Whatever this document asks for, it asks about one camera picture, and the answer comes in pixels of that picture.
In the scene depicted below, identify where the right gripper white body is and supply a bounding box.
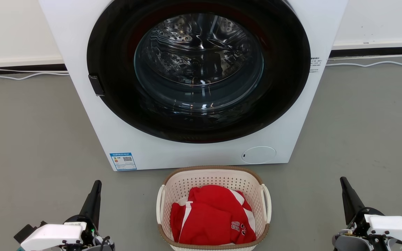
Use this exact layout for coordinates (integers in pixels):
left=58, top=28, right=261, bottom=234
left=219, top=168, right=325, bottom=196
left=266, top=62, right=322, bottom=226
left=332, top=207, right=402, bottom=251

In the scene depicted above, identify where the straight white floor cable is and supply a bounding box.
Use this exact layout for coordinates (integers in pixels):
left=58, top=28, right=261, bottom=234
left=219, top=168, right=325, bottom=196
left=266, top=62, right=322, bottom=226
left=327, top=53, right=402, bottom=60

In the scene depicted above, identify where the thin black right gripper cable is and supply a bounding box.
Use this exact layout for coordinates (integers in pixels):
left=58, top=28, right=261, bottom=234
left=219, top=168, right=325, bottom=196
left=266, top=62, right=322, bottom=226
left=346, top=207, right=376, bottom=229

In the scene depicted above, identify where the blue energy label sticker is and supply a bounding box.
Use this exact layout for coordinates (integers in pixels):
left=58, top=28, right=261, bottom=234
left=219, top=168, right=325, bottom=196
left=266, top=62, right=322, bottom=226
left=110, top=152, right=137, bottom=171

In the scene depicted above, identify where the wavy white floor cable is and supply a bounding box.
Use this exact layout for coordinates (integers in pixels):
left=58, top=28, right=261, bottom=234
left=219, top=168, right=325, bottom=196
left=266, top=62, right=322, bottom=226
left=326, top=61, right=402, bottom=68
left=0, top=72, right=70, bottom=81

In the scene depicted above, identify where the black door handle latch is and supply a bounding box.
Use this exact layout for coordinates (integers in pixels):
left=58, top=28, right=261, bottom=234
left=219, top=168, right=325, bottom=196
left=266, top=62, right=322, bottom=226
left=89, top=75, right=105, bottom=97

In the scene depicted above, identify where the round black washer door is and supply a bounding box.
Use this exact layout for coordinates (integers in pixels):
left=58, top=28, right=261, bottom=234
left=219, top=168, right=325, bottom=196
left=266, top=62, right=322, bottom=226
left=87, top=0, right=311, bottom=144

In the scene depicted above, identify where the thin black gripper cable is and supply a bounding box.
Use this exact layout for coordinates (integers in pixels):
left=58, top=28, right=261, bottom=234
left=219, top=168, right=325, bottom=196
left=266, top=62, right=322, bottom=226
left=98, top=236, right=112, bottom=251
left=346, top=207, right=376, bottom=229

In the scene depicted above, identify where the thin black left gripper cable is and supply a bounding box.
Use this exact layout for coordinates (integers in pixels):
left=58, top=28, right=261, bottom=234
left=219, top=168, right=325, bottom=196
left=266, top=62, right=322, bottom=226
left=98, top=236, right=112, bottom=251

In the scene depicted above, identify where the round white filter cover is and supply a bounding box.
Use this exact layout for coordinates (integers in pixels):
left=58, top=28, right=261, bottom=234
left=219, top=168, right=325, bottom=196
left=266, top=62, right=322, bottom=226
left=241, top=146, right=277, bottom=165

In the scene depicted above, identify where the steel washer drum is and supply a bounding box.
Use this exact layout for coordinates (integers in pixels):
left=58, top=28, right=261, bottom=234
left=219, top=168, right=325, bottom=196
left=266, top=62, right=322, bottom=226
left=134, top=13, right=265, bottom=112

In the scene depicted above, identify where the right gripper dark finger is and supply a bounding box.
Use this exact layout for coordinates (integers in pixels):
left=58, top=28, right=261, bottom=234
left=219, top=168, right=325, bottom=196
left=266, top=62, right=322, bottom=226
left=340, top=177, right=366, bottom=226

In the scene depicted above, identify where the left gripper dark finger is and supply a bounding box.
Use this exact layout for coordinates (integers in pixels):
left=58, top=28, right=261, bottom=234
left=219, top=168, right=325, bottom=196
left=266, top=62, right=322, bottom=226
left=79, top=180, right=102, bottom=229

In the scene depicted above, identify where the red white sports jersey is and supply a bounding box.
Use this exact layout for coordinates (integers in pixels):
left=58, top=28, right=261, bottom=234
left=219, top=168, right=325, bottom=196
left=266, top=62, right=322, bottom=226
left=170, top=185, right=257, bottom=245

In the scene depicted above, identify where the white perforated laundry basket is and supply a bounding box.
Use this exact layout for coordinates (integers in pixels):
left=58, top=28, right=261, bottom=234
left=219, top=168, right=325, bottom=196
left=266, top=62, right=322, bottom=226
left=156, top=166, right=272, bottom=251

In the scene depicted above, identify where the white front-load washing machine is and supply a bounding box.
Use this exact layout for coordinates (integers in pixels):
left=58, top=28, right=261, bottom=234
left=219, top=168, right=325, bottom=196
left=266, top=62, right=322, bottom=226
left=38, top=0, right=349, bottom=172

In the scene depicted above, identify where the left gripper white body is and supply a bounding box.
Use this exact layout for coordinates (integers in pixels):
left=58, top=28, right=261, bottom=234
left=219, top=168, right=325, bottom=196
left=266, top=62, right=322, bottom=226
left=14, top=215, right=115, bottom=251

